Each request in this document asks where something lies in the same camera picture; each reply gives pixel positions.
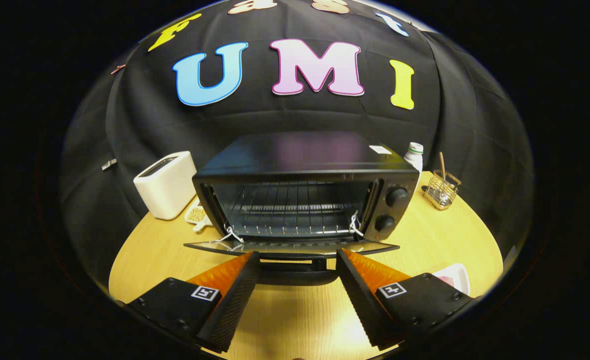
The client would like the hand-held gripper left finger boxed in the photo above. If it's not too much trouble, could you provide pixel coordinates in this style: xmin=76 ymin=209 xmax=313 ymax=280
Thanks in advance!
xmin=125 ymin=251 xmax=262 ymax=354

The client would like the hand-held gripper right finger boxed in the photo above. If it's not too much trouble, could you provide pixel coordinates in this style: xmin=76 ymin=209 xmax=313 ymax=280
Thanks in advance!
xmin=336 ymin=248 xmax=476 ymax=351

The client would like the white square plate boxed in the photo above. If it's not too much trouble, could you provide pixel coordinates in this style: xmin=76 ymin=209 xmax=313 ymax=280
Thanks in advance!
xmin=432 ymin=263 xmax=471 ymax=297

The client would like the black toaster oven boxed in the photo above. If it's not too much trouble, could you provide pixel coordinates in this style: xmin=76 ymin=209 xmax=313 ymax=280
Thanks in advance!
xmin=183 ymin=131 xmax=421 ymax=287

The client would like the white bread toaster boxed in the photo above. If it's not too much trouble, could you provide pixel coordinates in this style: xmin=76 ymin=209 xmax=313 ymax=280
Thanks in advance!
xmin=133 ymin=151 xmax=198 ymax=221

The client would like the small white dish of beans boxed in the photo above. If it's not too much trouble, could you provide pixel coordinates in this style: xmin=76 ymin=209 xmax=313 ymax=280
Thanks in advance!
xmin=184 ymin=197 xmax=213 ymax=233

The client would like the white bottle green label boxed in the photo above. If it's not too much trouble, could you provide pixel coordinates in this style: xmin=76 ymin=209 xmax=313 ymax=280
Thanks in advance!
xmin=404 ymin=142 xmax=424 ymax=173

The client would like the black backdrop cloth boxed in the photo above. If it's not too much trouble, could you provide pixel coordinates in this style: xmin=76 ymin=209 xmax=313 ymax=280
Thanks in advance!
xmin=60 ymin=0 xmax=535 ymax=296

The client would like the wire utensil holder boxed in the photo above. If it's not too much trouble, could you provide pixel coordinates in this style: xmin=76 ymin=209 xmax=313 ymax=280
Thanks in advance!
xmin=421 ymin=170 xmax=462 ymax=211

